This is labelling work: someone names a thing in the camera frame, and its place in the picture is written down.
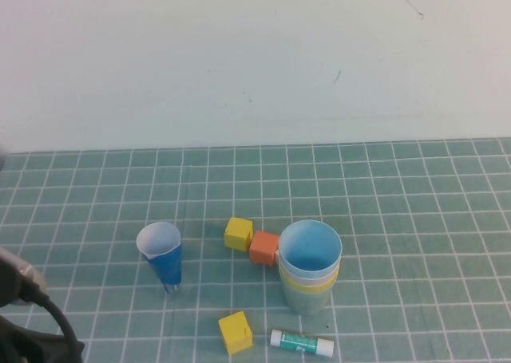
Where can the light blue plastic cup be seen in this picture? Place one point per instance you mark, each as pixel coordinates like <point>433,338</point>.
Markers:
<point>311,255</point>

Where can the pink plastic cup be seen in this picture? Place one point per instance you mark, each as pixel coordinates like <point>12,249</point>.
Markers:
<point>293,276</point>

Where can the yellow plastic cup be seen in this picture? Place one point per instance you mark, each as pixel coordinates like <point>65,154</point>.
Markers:
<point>303,288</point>

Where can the blue paper cone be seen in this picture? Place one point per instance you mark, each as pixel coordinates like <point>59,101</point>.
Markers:
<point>167,263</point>

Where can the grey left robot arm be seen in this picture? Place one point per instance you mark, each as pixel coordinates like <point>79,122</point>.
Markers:
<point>16,347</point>

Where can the yellow wooden cube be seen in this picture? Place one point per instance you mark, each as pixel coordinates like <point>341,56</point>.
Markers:
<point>235,335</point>
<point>237,235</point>

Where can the orange wooden cube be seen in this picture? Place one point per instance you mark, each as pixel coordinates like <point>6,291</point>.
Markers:
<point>263,249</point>

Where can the green plastic cup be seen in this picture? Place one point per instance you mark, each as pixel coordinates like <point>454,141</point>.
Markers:
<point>307,304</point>

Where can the white green glue stick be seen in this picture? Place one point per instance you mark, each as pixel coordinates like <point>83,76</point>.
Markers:
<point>301,342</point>

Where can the green grid cutting mat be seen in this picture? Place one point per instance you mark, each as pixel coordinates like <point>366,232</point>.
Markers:
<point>399,299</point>

